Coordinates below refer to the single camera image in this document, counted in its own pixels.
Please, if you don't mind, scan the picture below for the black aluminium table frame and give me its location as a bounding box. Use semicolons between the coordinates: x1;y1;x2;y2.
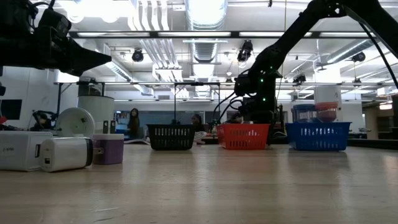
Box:
346;138;394;150

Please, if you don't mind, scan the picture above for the black background rig frame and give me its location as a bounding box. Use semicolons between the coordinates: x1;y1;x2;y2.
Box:
55;80;221;125

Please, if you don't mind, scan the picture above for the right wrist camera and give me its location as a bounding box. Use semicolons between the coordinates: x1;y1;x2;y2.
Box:
233;74;259;97

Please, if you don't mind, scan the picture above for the white cylindrical desk device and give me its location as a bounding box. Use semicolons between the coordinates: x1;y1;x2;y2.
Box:
55;95;115;139

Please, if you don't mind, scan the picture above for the white pillar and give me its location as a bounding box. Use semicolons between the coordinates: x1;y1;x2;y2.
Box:
313;85;343;123

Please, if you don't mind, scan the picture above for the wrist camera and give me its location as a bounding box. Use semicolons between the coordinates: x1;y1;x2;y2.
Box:
233;74;259;97
37;7;73;40

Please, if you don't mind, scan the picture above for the blue plastic basket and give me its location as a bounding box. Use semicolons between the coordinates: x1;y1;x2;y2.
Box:
285;121;352;152

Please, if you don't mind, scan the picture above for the blue capped sand hourglass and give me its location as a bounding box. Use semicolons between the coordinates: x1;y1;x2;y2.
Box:
294;104;317;123

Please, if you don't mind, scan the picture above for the white charger with black end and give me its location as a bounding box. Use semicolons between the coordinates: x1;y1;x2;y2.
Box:
39;136;105;173

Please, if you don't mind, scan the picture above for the black ceiling spotlight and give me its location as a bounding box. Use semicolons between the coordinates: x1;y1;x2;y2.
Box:
292;73;307;85
237;39;254;63
351;51;367;63
131;49;145;63

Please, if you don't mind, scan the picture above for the person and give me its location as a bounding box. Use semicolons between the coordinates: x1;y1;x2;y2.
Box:
30;110;59;131
191;113;208;144
127;108;141;139
228;112;245;124

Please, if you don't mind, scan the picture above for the pink capped sand hourglass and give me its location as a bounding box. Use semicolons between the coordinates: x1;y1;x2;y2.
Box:
314;101;339;123

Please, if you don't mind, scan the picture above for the black wall screen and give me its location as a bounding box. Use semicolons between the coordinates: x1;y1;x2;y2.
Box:
0;98;23;121

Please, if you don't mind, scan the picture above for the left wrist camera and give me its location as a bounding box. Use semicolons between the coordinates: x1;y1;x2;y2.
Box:
37;7;73;40

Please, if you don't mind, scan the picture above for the long ceiling light bar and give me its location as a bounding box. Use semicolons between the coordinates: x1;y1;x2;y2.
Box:
68;30;379;39

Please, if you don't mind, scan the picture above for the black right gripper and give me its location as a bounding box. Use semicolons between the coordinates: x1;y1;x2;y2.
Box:
239;73;282;125

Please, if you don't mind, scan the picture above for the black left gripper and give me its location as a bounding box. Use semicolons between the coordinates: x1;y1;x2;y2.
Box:
0;26;113;78

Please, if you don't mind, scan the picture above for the white rectangular USB charger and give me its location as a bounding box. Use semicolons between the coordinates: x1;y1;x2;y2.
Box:
0;130;53;172

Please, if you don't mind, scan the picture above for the black plastic basket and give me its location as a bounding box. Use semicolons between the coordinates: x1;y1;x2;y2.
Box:
146;124;197;151

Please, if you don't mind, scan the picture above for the red plastic basket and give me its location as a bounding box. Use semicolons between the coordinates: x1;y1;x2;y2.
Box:
216;123;271;151

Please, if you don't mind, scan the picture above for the purple and white wall charger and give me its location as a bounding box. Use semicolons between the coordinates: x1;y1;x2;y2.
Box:
91;120;125;166

